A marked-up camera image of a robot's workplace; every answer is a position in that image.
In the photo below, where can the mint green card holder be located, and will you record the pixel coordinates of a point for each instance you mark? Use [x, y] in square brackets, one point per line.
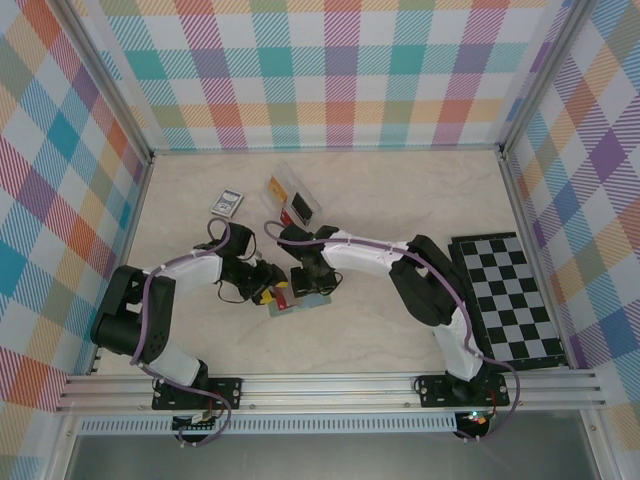
[312, 302]

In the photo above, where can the red credit card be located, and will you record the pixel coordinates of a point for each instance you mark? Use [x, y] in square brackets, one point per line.
[285, 216]
[282, 300]

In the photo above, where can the gold credit card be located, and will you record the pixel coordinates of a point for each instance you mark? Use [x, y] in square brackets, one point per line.
[276, 189]

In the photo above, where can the black white chessboard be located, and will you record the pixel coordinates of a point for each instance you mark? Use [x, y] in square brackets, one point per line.
[515, 300]

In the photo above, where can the aluminium frame post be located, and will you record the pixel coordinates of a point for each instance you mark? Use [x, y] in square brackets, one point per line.
[545, 75]
[105, 85]

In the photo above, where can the small circuit board with LED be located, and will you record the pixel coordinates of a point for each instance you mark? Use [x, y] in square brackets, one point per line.
[477, 419]

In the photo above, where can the blue playing card box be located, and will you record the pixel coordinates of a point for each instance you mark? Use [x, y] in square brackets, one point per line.
[227, 203]

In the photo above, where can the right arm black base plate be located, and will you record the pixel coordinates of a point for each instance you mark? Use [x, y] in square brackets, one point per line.
[435, 390]

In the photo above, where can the black credit card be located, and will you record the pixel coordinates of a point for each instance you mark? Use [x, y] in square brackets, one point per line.
[302, 206]

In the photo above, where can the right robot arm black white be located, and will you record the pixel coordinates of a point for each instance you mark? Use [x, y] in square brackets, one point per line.
[430, 285]

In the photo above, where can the clear plastic organizer tray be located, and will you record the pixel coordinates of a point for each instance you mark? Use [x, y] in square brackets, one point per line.
[295, 187]

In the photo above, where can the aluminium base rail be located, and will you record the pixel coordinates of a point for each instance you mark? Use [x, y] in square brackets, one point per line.
[325, 392]

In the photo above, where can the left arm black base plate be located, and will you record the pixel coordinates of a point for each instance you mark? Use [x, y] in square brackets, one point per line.
[225, 392]

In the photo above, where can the small circuit board with label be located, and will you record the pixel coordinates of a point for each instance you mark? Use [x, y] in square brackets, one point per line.
[197, 422]

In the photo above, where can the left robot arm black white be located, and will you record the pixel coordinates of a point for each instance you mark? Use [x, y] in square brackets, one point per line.
[150, 320]

